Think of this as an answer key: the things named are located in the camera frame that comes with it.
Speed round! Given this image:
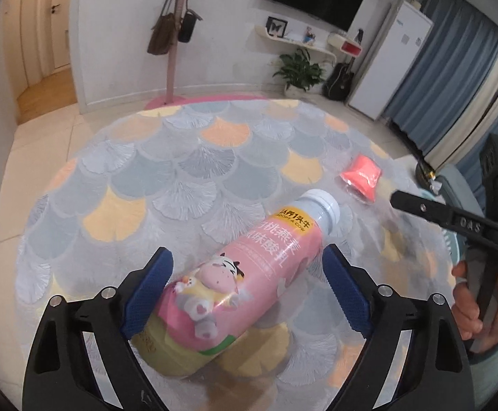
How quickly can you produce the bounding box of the white red wall box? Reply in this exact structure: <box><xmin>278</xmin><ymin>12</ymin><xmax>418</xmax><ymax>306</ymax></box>
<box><xmin>328</xmin><ymin>32</ymin><xmax>363</xmax><ymax>58</ymax></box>

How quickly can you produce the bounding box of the pink coat rack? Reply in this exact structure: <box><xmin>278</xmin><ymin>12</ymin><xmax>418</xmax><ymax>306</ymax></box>
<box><xmin>143</xmin><ymin>0</ymin><xmax>199</xmax><ymax>112</ymax></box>

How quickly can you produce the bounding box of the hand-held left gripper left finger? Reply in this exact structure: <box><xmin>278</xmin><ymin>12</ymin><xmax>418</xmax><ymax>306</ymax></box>
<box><xmin>23</xmin><ymin>246</ymin><xmax>175</xmax><ymax>411</ymax></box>

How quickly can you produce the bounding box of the white standing air conditioner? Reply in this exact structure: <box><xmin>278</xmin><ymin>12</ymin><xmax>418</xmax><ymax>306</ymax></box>
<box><xmin>347</xmin><ymin>0</ymin><xmax>435</xmax><ymax>122</ymax></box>

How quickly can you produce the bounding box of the pink yoghurt drink bottle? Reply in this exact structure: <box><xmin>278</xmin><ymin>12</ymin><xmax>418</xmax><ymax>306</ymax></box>
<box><xmin>129</xmin><ymin>188</ymin><xmax>342</xmax><ymax>379</ymax></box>

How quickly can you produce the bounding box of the white hallway door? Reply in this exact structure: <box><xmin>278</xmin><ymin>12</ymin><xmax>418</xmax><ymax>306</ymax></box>
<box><xmin>38</xmin><ymin>0</ymin><xmax>73</xmax><ymax>74</ymax></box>

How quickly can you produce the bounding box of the person's right hand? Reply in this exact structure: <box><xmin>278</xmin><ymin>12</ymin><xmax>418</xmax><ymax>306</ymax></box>
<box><xmin>451</xmin><ymin>260</ymin><xmax>498</xmax><ymax>354</ymax></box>

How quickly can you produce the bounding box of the butterfly picture frame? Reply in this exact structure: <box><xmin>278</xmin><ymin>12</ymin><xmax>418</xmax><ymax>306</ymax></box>
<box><xmin>266</xmin><ymin>16</ymin><xmax>287</xmax><ymax>39</ymax></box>

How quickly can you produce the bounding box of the red white tissue packet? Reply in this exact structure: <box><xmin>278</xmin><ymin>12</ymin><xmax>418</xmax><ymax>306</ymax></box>
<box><xmin>340</xmin><ymin>156</ymin><xmax>383</xmax><ymax>205</ymax></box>

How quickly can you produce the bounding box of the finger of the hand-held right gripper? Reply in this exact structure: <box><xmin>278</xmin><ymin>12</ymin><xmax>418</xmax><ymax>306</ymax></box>
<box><xmin>391</xmin><ymin>189</ymin><xmax>455</xmax><ymax>225</ymax></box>

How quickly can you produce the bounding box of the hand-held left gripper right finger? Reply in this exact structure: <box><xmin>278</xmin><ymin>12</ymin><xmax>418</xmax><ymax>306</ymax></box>
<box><xmin>321</xmin><ymin>244</ymin><xmax>474</xmax><ymax>411</ymax></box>

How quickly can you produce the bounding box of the blue curtain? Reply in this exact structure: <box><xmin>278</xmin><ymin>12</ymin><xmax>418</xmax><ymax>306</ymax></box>
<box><xmin>387</xmin><ymin>0</ymin><xmax>498</xmax><ymax>157</ymax></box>

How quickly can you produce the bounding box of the black acoustic guitar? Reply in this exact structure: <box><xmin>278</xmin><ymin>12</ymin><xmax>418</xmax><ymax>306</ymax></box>
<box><xmin>322</xmin><ymin>28</ymin><xmax>365</xmax><ymax>103</ymax></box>

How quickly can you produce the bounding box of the small black bag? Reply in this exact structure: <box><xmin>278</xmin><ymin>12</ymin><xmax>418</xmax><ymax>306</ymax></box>
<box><xmin>177</xmin><ymin>9</ymin><xmax>199</xmax><ymax>44</ymax></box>

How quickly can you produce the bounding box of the potted green plant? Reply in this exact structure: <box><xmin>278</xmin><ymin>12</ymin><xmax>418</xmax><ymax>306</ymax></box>
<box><xmin>278</xmin><ymin>47</ymin><xmax>325</xmax><ymax>97</ymax></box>

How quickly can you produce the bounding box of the low white wall shelf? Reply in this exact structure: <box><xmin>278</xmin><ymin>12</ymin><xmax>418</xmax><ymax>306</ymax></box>
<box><xmin>255</xmin><ymin>24</ymin><xmax>337</xmax><ymax>66</ymax></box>

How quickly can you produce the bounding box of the round fan-patterned rug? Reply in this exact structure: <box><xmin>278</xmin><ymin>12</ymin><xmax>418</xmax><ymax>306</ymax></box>
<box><xmin>15</xmin><ymin>98</ymin><xmax>464</xmax><ymax>411</ymax></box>

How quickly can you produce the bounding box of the brown shoulder bag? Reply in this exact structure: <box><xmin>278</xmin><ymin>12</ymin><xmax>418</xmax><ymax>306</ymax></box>
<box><xmin>147</xmin><ymin>0</ymin><xmax>182</xmax><ymax>57</ymax></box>

